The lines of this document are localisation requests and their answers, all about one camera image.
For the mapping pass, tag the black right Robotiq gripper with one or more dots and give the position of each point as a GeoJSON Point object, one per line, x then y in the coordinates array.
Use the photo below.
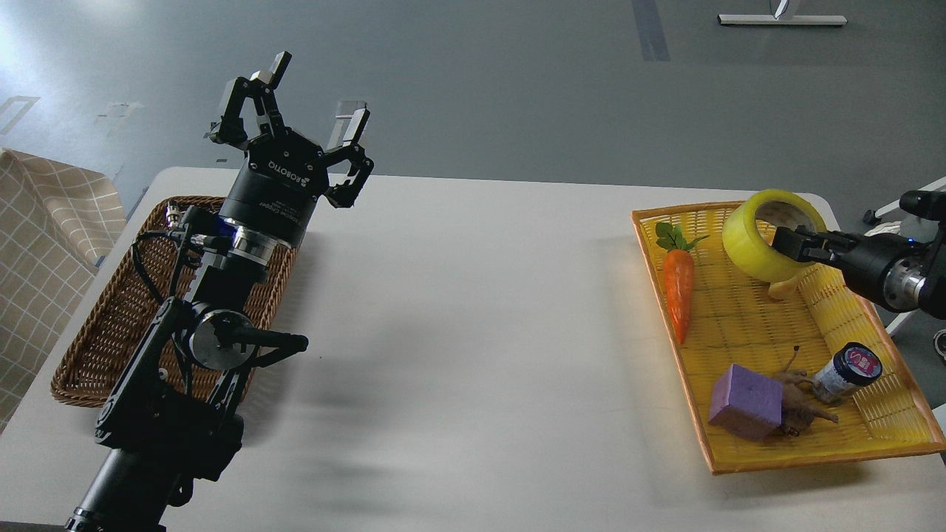
{"type": "Point", "coordinates": [884, 269]}

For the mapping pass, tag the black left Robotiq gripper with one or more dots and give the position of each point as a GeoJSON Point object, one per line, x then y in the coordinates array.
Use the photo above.
{"type": "Point", "coordinates": [277, 192]}

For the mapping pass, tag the yellow tape roll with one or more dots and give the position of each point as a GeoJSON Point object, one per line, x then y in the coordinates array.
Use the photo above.
{"type": "Point", "coordinates": [746, 247]}

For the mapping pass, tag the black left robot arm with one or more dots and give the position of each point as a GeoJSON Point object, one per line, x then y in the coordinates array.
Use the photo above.
{"type": "Point", "coordinates": [171, 417]}

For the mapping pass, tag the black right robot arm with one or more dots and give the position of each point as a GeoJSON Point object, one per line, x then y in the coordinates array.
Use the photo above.
{"type": "Point", "coordinates": [929, 205]}

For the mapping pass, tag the toy bread croissant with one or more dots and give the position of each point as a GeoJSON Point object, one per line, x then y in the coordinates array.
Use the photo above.
{"type": "Point", "coordinates": [779, 291]}

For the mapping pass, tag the yellow plastic basket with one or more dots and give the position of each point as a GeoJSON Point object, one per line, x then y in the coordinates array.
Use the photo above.
{"type": "Point", "coordinates": [734, 321]}

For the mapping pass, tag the orange toy carrot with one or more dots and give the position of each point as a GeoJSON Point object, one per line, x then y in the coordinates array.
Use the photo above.
{"type": "Point", "coordinates": [678, 275]}

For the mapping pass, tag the small dark-lidded jar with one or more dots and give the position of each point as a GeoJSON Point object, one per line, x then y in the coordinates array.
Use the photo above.
{"type": "Point", "coordinates": [852, 368]}

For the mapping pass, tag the brown toy root figure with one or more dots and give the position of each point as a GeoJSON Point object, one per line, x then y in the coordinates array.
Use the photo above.
{"type": "Point", "coordinates": [797, 413]}

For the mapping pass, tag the purple foam block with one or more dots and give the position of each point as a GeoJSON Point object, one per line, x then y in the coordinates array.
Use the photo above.
{"type": "Point", "coordinates": [746, 403]}

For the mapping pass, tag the brown wicker basket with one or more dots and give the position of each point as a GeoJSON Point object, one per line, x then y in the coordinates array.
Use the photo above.
{"type": "Point", "coordinates": [107, 339]}

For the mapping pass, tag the white stand base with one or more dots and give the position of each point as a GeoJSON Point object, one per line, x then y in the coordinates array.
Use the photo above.
{"type": "Point", "coordinates": [782, 13]}

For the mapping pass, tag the beige checkered cloth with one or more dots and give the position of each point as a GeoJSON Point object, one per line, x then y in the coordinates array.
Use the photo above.
{"type": "Point", "coordinates": [57, 223]}

